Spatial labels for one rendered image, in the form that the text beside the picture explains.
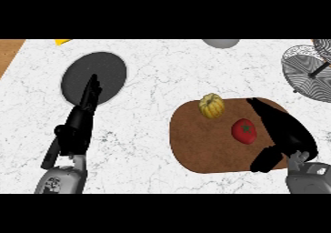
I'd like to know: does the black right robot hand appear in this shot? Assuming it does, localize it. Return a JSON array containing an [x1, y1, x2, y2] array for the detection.
[[246, 96, 321, 174]]

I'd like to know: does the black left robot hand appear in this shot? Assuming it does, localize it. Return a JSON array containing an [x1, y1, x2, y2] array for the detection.
[[39, 73, 104, 170]]

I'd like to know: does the red tomato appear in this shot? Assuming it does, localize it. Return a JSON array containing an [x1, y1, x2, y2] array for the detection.
[[231, 117, 259, 146]]

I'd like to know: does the brown wooden cutting board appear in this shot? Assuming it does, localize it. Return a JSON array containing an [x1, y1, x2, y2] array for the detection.
[[169, 97, 293, 175]]

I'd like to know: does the dark grey round plate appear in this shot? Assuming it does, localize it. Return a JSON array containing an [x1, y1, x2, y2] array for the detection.
[[60, 51, 129, 106]]

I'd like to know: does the yellow squash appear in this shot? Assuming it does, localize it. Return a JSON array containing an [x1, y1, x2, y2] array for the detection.
[[198, 93, 226, 120]]

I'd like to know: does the grey round bowl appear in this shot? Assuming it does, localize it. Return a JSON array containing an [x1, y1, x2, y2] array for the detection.
[[203, 39, 241, 49]]

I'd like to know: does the grey wire tiered basket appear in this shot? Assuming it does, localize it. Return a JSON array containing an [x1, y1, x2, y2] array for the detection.
[[279, 39, 331, 105]]

